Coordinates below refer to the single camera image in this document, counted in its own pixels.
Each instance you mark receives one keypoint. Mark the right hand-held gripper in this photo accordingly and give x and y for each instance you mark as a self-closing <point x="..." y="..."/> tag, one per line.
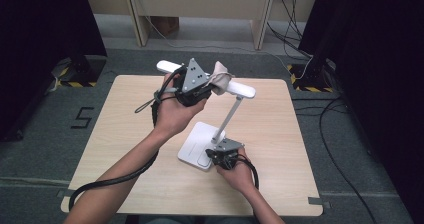
<point x="228" y="145"/>

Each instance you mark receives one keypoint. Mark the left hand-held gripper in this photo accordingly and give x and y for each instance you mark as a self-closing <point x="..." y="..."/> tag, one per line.
<point x="193" y="80"/>

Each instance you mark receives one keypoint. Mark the white cloth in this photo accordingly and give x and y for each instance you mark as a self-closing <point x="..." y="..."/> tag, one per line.
<point x="220" y="79"/>

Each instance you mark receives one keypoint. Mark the white desk lamp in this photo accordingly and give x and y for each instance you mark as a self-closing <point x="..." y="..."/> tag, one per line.
<point x="200" y="140"/>

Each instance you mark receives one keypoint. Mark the person's right hand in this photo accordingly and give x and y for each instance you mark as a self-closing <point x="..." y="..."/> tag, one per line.
<point x="238" y="177"/>

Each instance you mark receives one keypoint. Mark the person's left hand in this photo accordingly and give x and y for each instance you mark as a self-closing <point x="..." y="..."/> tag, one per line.
<point x="173" y="117"/>

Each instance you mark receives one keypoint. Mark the brown cardboard box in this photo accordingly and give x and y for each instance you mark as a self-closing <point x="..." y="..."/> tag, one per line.
<point x="165" y="24"/>

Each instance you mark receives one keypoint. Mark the beige wooden desk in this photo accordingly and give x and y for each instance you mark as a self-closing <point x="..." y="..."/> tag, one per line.
<point x="200" y="0"/>

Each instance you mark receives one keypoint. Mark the black stand base striped tape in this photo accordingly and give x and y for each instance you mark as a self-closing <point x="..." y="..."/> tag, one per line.
<point x="310" y="80"/>
<point x="83" y="72"/>

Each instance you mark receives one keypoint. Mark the grey tape piece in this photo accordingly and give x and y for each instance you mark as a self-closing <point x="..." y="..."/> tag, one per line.
<point x="68" y="193"/>
<point x="318" y="201"/>

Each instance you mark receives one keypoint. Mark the black curtain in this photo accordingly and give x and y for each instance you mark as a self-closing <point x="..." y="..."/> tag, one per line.
<point x="376" y="67"/>
<point x="40" y="34"/>

